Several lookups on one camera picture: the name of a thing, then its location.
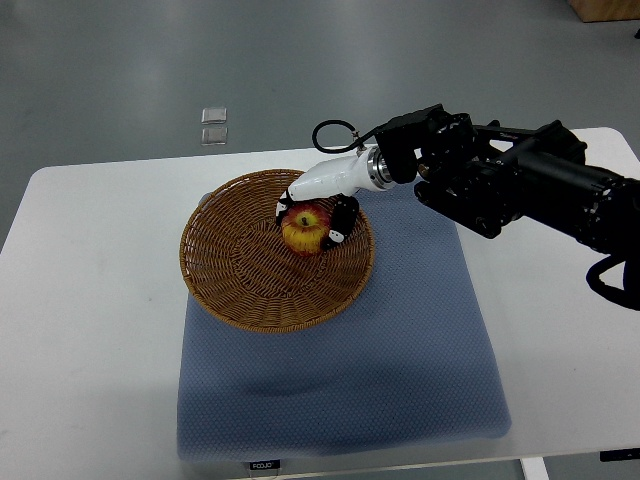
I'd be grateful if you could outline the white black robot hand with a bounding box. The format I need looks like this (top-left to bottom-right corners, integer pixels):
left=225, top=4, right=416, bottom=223
left=275, top=154, right=381, bottom=251

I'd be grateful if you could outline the red yellow apple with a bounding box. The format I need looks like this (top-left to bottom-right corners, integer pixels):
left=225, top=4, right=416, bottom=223
left=281, top=202, right=330, bottom=257

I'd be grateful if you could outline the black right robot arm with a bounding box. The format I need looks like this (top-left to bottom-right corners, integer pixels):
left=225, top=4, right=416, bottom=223
left=307, top=104, right=639, bottom=310

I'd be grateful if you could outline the brown wicker basket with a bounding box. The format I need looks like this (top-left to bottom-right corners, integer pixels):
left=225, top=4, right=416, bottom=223
left=179, top=169, right=375, bottom=334

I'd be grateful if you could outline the lower grey floor plate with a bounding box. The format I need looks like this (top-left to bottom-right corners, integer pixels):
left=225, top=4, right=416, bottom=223
left=201, top=126, right=228, bottom=146

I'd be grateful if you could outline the grey floor plate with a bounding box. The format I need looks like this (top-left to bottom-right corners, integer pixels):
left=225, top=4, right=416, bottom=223
left=201, top=107, right=227, bottom=125
left=201, top=126, right=228, bottom=146

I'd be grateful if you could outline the upper grey floor plate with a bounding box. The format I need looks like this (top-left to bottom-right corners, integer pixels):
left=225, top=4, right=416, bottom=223
left=201, top=107, right=227, bottom=125

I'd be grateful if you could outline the blue grey cloth mat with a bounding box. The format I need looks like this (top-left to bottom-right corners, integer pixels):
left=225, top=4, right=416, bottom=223
left=177, top=186, right=511, bottom=462

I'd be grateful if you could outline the black table control panel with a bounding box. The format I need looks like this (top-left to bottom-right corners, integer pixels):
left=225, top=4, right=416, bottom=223
left=247, top=459, right=281, bottom=472

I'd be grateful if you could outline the wooden box corner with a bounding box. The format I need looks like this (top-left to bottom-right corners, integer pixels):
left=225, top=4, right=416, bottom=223
left=568, top=0, right=639, bottom=23

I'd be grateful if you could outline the white table leg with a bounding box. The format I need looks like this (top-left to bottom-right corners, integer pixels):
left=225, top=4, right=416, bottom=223
left=520, top=457, right=550, bottom=480

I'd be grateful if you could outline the black label at table edge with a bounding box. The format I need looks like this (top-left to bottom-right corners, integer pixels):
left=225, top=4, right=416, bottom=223
left=599, top=448, right=640, bottom=462

